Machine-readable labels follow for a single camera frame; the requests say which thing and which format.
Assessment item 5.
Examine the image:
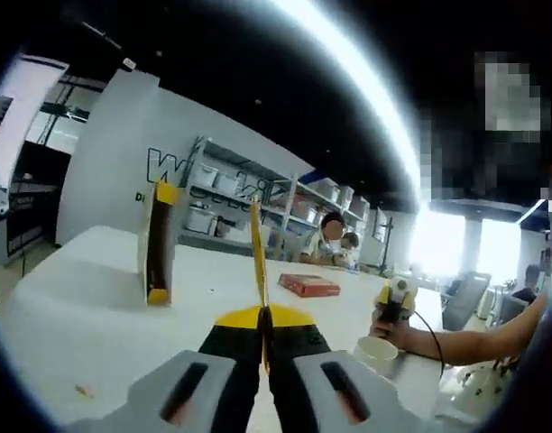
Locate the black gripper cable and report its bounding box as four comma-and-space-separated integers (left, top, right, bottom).
410, 309, 446, 381

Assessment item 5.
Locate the yellow coffee stick pouch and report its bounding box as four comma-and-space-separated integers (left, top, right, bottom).
248, 196, 273, 378

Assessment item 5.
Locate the ceiling light strip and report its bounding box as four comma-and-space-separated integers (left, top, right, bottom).
517, 198, 548, 226
284, 0, 425, 209

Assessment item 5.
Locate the large display screen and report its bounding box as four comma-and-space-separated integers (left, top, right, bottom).
0, 52, 70, 190

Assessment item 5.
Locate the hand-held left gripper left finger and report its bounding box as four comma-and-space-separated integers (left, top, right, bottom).
63, 304, 265, 433

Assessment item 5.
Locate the grey metal shelving rack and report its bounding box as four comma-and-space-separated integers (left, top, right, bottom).
284, 178, 373, 263
180, 134, 300, 254

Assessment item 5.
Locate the black monitor stand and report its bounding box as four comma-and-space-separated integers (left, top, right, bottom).
377, 209, 395, 277

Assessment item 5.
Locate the black equipment cabinet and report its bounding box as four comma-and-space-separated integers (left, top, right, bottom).
8, 140, 73, 267

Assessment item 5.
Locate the yellow coffee carton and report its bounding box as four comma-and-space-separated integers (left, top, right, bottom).
138, 179, 180, 306

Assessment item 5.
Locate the white storage bin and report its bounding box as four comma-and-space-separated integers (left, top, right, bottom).
215, 172, 240, 194
187, 208, 213, 232
192, 162, 217, 187

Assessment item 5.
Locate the person's right hand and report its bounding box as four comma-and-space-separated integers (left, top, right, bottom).
369, 320, 416, 353

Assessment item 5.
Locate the red flat box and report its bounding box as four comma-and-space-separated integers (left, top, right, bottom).
278, 272, 342, 299

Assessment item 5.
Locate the white paper cup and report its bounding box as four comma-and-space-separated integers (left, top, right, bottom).
351, 336, 400, 376

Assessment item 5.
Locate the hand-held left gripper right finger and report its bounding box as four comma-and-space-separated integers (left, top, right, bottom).
269, 304, 436, 433

